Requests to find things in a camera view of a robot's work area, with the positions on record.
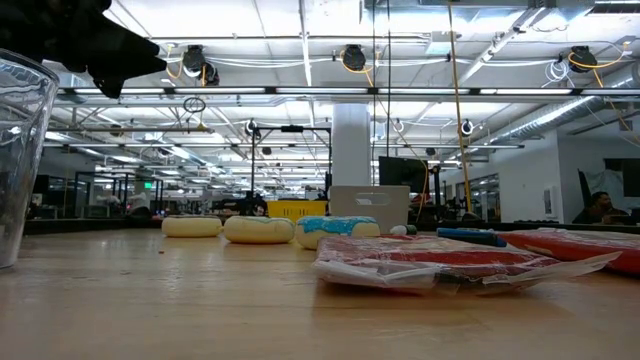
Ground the long ceiling light bar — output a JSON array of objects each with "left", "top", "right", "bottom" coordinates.
[{"left": 57, "top": 85, "right": 640, "bottom": 97}]

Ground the clear plastic container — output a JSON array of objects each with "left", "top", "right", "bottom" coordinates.
[{"left": 0, "top": 47, "right": 61, "bottom": 270}]

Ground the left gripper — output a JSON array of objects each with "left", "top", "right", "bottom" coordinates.
[{"left": 34, "top": 0, "right": 168, "bottom": 99}]

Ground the chocolate iced toy donut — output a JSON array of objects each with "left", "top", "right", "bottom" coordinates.
[{"left": 160, "top": 214, "right": 224, "bottom": 239}]

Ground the white square pillar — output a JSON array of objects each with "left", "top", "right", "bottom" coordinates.
[{"left": 331, "top": 102, "right": 372, "bottom": 188}]

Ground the blue iced toy donut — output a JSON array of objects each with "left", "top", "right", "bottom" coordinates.
[{"left": 294, "top": 215, "right": 382, "bottom": 251}]

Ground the short blue marker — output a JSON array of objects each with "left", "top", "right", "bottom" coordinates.
[{"left": 436, "top": 227, "right": 508, "bottom": 249}]

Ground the person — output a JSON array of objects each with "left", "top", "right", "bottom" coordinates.
[{"left": 571, "top": 190, "right": 632, "bottom": 225}]

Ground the mint iced toy donut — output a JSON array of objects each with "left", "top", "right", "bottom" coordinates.
[{"left": 222, "top": 215, "right": 296, "bottom": 245}]

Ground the silver air duct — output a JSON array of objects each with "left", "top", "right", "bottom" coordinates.
[{"left": 482, "top": 62, "right": 640, "bottom": 146}]

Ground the black monitor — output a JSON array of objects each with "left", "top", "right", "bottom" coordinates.
[{"left": 377, "top": 155, "right": 431, "bottom": 195}]

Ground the red cracker packet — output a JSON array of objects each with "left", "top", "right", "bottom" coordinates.
[
  {"left": 498, "top": 227, "right": 640, "bottom": 277},
  {"left": 312, "top": 233, "right": 623, "bottom": 297}
]

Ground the dark wall screen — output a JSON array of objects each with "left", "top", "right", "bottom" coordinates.
[{"left": 602, "top": 157, "right": 640, "bottom": 199}]

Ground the black hanging cable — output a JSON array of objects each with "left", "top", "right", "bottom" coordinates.
[
  {"left": 384, "top": 0, "right": 393, "bottom": 159},
  {"left": 370, "top": 0, "right": 377, "bottom": 186}
]

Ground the grey plastic bin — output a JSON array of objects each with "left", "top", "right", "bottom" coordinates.
[{"left": 328, "top": 185, "right": 412, "bottom": 236}]

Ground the large black ceiling cable reel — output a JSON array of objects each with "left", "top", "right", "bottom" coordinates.
[
  {"left": 341, "top": 43, "right": 369, "bottom": 73},
  {"left": 180, "top": 43, "right": 221, "bottom": 87},
  {"left": 568, "top": 44, "right": 599, "bottom": 75}
]

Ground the yellow plastic basket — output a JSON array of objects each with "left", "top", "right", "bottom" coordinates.
[{"left": 265, "top": 199, "right": 330, "bottom": 224}]

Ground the black aluminium table frame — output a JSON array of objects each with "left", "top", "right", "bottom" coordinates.
[{"left": 22, "top": 214, "right": 640, "bottom": 236}]

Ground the yellow hanging cord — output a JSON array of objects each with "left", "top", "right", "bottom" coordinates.
[{"left": 446, "top": 0, "right": 475, "bottom": 217}]

